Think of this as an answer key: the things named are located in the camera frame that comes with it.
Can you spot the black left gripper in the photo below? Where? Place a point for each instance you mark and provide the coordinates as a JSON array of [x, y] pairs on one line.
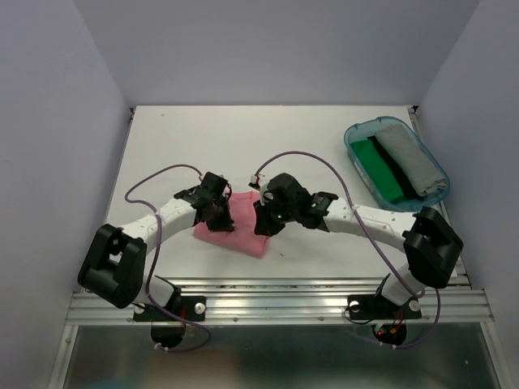
[[225, 223]]

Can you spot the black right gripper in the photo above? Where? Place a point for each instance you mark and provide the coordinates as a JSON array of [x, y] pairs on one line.
[[263, 226]]

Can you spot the pink t-shirt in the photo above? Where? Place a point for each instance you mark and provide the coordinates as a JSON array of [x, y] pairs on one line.
[[243, 239]]

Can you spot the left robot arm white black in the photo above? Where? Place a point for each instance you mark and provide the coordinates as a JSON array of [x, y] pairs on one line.
[[114, 266]]

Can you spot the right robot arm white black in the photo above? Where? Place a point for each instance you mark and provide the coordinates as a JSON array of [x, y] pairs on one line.
[[429, 243]]

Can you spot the rolled green t-shirt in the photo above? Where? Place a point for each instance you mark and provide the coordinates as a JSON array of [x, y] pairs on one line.
[[378, 171]]

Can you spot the blue translucent plastic bin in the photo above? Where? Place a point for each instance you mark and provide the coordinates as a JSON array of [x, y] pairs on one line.
[[364, 130]]

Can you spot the rolled black t-shirt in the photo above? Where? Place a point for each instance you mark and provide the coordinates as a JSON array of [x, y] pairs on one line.
[[402, 180]]

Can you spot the rolled grey t-shirt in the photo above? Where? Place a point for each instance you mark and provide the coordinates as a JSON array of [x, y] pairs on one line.
[[424, 176]]

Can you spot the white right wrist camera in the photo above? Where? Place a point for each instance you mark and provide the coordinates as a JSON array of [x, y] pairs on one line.
[[257, 181]]

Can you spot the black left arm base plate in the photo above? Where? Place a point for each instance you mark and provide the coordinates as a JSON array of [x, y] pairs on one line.
[[191, 308]]

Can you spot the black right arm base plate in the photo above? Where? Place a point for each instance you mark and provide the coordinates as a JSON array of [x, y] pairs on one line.
[[365, 307]]

